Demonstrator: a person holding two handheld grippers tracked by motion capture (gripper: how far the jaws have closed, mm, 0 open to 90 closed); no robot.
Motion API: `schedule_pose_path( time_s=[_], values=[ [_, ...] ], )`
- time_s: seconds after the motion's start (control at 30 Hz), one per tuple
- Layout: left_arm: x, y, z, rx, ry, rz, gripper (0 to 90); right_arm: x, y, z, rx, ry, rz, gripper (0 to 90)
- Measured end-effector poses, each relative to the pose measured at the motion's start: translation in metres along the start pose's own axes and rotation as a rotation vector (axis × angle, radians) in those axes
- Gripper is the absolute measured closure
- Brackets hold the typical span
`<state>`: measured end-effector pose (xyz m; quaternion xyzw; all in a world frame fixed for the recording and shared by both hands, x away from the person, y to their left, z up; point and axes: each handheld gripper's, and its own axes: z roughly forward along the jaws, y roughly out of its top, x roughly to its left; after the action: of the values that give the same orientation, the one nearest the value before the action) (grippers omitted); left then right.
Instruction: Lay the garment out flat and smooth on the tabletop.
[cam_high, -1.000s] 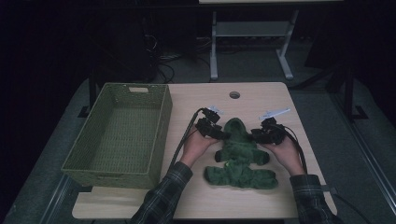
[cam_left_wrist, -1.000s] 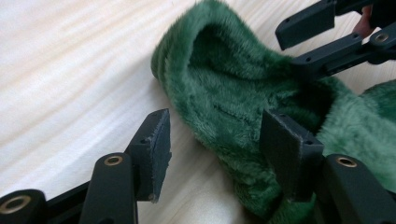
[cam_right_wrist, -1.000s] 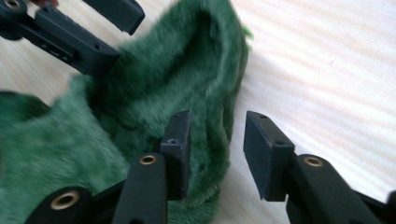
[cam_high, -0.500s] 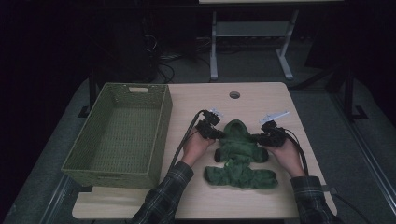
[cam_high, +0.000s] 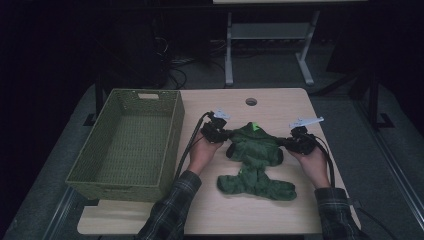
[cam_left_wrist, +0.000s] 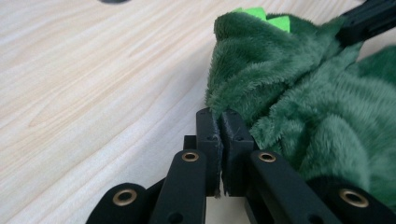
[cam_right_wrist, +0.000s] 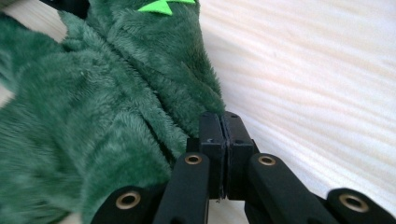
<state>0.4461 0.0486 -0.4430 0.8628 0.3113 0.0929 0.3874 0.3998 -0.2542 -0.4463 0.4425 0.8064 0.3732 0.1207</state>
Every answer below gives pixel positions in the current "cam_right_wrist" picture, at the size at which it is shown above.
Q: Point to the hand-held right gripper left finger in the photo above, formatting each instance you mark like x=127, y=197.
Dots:
x=212, y=155

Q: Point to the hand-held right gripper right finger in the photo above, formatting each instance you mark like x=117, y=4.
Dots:
x=238, y=155

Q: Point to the dark green plush garment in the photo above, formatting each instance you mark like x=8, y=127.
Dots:
x=102, y=118

